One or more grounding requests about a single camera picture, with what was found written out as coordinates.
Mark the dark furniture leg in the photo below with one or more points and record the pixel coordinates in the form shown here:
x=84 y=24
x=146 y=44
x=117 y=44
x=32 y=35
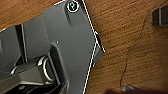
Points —
x=160 y=16

